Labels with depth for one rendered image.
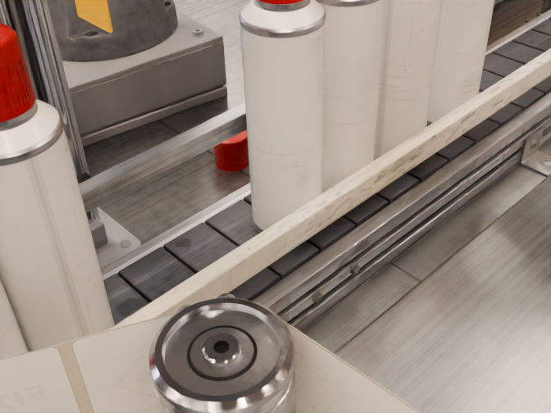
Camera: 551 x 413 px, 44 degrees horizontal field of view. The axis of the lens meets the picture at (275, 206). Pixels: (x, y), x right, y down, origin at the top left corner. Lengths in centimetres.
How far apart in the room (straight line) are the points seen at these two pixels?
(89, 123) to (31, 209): 37
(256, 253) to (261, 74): 11
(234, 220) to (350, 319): 11
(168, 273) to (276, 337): 30
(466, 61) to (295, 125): 20
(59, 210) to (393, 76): 28
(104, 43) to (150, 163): 29
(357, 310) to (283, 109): 17
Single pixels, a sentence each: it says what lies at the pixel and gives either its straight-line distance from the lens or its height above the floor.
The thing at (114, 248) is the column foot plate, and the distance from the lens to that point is 58.
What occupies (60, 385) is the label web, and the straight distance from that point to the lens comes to 21.
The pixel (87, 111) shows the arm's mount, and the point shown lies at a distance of 70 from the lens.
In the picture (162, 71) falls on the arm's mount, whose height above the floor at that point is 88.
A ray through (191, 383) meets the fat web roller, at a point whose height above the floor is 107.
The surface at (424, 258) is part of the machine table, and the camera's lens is 56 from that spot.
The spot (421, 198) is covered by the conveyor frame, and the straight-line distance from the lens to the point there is 54.
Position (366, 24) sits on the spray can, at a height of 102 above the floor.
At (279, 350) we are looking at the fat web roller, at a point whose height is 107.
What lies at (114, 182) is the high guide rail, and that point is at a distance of 43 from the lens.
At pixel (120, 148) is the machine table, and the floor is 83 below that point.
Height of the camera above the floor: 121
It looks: 39 degrees down
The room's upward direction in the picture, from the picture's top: 2 degrees counter-clockwise
